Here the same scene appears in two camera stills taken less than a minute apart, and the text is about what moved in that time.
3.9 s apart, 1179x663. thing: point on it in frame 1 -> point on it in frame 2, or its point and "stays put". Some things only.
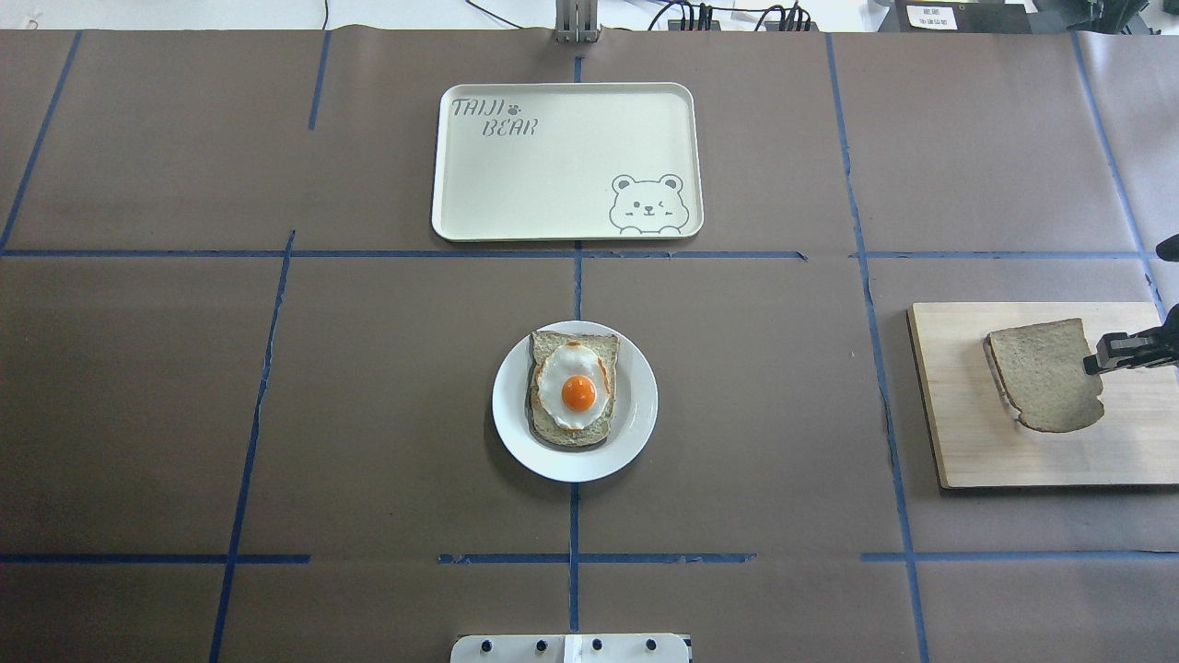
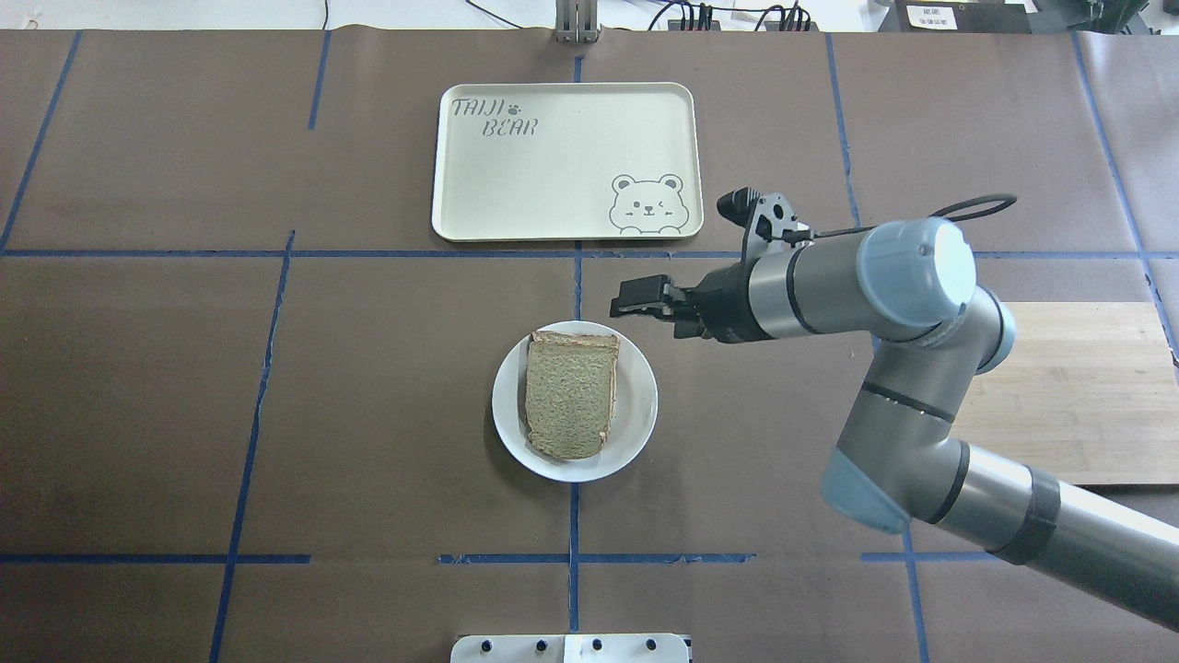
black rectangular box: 955,17 stays put
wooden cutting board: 1009,403 stays put
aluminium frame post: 577,21 stays put
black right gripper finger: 1148,348 -> 720,304
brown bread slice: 1040,371 -> 569,390
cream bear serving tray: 567,162 stays put
